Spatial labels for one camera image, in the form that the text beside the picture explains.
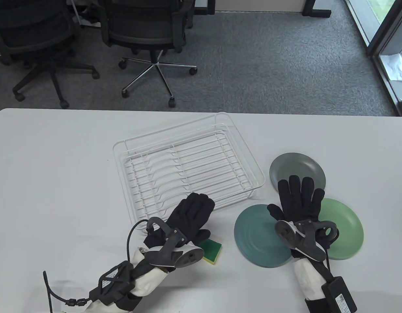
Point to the teal plate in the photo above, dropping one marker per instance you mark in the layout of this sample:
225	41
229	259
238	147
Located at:
253	234

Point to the grey plate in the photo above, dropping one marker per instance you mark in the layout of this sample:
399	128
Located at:
295	166

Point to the black desk foot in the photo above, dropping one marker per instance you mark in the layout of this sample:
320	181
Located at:
207	8
318	13

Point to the black window frame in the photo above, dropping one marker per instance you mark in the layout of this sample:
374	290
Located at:
385	32

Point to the light green plate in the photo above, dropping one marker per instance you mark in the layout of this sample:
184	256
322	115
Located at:
346	228

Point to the black office chair chrome base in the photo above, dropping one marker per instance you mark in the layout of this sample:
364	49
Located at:
142	29

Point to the black forearm battery box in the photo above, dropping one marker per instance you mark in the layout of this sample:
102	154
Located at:
339	295
111	282

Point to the person's left hand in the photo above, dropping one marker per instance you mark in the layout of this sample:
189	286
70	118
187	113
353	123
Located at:
194	212

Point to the black office chair left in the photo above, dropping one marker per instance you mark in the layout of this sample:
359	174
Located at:
35	36

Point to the yellow green sponge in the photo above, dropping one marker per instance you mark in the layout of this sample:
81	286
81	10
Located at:
211	249

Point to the person's left forearm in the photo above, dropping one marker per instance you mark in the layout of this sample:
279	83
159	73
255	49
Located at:
149	280

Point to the white paper sheet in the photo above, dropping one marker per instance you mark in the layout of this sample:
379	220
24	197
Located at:
394	67

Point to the person's right hand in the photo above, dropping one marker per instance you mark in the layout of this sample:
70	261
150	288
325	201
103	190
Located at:
298	202

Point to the grey white hand controller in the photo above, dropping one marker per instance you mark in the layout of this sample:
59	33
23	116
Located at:
302	243
175	252

